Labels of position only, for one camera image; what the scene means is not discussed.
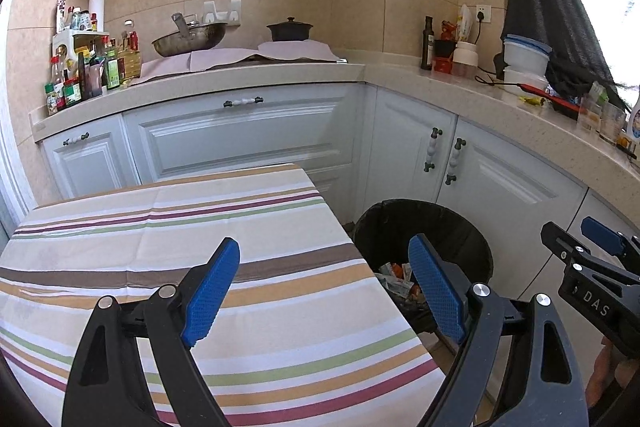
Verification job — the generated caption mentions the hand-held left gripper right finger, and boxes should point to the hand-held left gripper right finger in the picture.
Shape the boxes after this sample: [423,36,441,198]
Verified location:
[408,233,590,427]

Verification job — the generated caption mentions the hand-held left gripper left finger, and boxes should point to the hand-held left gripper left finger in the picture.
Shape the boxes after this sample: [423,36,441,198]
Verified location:
[62,237,241,427]

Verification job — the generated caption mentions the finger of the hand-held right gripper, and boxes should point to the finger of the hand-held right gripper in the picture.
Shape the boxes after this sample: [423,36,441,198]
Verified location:
[580,216,640,280]
[541,221,596,268]

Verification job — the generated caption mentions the black trash bin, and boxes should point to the black trash bin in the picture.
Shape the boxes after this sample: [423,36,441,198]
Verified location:
[352,199,495,334]

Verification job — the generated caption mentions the person's right hand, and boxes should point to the person's right hand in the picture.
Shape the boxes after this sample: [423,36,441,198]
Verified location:
[585,336,632,410]

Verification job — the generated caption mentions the striped tablecloth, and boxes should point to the striped tablecloth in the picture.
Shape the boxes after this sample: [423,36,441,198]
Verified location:
[0,163,449,427]

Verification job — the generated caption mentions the clear glass jars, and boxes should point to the clear glass jars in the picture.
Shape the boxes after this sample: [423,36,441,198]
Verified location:
[577,84,629,146]

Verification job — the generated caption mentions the red flat tool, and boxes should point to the red flat tool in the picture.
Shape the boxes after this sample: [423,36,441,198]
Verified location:
[517,83,581,118]

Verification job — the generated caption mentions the white kitchen cabinets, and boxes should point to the white kitchen cabinets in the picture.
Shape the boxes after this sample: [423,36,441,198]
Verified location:
[39,82,640,288]

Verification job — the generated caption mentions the stacked white containers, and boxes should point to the stacked white containers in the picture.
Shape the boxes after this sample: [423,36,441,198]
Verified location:
[502,34,554,90]

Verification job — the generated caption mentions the white lidded jar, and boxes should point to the white lidded jar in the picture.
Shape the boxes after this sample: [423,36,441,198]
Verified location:
[452,42,479,78]

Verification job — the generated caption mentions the beige kitchen countertop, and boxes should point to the beige kitchen countertop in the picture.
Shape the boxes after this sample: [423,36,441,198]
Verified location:
[29,61,640,210]

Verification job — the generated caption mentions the pink stove cover cloth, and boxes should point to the pink stove cover cloth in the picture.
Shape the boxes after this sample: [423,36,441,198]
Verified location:
[137,48,266,83]
[257,39,347,64]

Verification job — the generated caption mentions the tall dark oil bottle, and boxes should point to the tall dark oil bottle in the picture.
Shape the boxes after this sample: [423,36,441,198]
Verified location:
[420,16,435,72]

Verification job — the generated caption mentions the white standing packet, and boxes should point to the white standing packet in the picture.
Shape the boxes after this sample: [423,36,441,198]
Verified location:
[457,4,475,43]

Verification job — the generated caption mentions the yellow cooking oil jug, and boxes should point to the yellow cooking oil jug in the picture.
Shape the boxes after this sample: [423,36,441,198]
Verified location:
[117,32,143,80]

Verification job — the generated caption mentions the group of condiment bottles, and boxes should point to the group of condiment bottles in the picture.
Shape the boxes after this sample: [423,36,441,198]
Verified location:
[44,0,144,117]

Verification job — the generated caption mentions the steel wok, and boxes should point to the steel wok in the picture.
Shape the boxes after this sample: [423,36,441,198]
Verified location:
[151,13,229,58]

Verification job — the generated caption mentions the black lidded pot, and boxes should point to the black lidded pot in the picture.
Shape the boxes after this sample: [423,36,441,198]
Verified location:
[266,18,314,43]

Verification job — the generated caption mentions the white spice rack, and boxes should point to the white spice rack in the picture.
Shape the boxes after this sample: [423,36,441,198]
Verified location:
[52,29,109,74]

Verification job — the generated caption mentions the paper towel roll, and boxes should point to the paper towel roll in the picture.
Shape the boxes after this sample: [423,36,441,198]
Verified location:
[88,0,106,33]

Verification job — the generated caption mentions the white wall hook rack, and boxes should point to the white wall hook rack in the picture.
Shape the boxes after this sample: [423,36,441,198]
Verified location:
[203,0,243,28]

